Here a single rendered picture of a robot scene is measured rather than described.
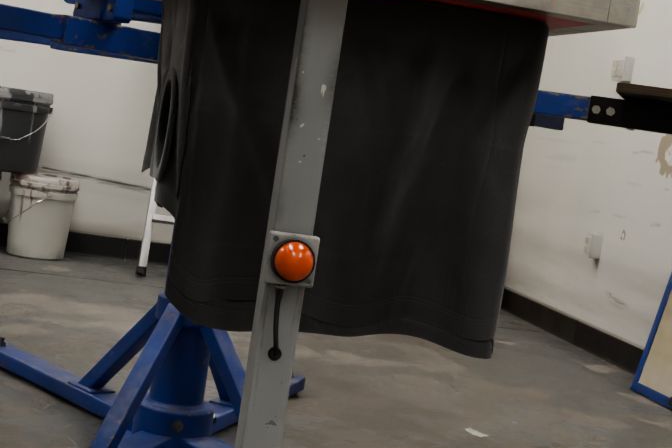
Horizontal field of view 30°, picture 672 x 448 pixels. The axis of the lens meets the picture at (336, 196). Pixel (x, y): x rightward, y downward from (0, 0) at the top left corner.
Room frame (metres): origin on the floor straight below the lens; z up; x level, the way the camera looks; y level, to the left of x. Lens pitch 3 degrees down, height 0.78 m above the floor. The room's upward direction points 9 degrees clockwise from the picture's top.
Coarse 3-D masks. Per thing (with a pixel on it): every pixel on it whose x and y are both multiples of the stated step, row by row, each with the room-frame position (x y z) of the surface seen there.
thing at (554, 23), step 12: (420, 0) 1.55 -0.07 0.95; (432, 0) 1.53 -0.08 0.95; (444, 0) 1.51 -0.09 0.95; (456, 0) 1.49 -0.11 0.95; (492, 12) 1.56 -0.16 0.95; (504, 12) 1.54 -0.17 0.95; (516, 12) 1.52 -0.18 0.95; (552, 24) 1.59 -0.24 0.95; (564, 24) 1.57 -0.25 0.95; (576, 24) 1.55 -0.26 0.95; (588, 24) 1.53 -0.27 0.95
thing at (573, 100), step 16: (544, 96) 2.61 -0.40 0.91; (560, 96) 2.60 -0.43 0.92; (576, 96) 2.59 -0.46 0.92; (592, 96) 2.58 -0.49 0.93; (624, 96) 2.51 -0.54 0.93; (640, 96) 2.44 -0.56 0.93; (656, 96) 2.37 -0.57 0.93; (544, 112) 2.61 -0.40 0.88; (560, 112) 2.60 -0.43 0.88; (576, 112) 2.59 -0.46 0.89; (592, 112) 2.57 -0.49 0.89; (608, 112) 2.56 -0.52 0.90; (624, 112) 2.56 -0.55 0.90; (640, 112) 2.55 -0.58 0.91; (656, 112) 2.54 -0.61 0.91; (640, 128) 2.55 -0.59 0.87; (656, 128) 2.54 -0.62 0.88
